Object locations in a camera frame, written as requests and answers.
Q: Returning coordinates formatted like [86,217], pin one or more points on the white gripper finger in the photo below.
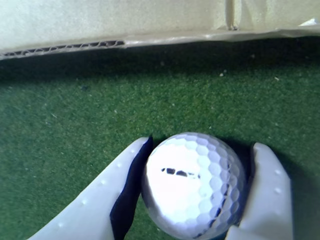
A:
[87,200]
[267,195]

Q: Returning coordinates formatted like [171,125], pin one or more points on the white golf ball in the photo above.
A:
[192,186]

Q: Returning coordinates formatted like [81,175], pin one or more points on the long green turf mat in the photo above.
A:
[100,105]

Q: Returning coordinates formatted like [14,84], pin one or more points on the brown cardboard ramp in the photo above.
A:
[100,20]

